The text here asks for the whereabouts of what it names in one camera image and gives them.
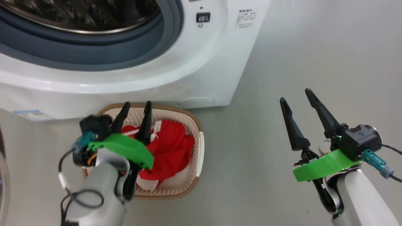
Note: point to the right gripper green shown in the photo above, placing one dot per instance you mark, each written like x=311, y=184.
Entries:
x=323, y=166

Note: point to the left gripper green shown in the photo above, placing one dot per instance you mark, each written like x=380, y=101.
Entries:
x=128, y=147

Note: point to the red and white garment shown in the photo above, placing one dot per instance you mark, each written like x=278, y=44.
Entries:
x=172, y=147

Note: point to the round glass washing machine door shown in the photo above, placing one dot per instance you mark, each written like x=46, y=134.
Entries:
x=3, y=175

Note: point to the cream perforated laundry basket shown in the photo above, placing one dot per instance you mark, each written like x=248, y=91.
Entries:
x=193, y=125

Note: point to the grey rubber door gasket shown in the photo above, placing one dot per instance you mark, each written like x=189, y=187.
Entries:
x=94, y=53

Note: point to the white washing machine body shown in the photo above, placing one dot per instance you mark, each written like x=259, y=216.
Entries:
x=204, y=62

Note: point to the steel washing drum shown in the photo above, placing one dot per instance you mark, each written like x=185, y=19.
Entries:
x=78, y=15

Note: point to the black door latch socket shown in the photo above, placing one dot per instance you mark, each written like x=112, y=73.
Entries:
x=203, y=17

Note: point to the left wrist teal connector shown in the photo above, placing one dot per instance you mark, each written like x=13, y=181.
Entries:
x=83, y=141

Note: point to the wrist teal connector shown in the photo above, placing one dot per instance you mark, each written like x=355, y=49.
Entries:
x=83, y=141
x=377, y=163

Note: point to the round white filter cover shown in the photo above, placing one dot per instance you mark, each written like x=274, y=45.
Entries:
x=196, y=101

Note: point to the right wrist teal connector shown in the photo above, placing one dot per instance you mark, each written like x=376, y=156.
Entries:
x=377, y=163

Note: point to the blue energy label sticker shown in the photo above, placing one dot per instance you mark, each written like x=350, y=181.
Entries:
x=33, y=115

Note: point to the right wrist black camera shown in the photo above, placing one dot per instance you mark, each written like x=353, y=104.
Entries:
x=359, y=141

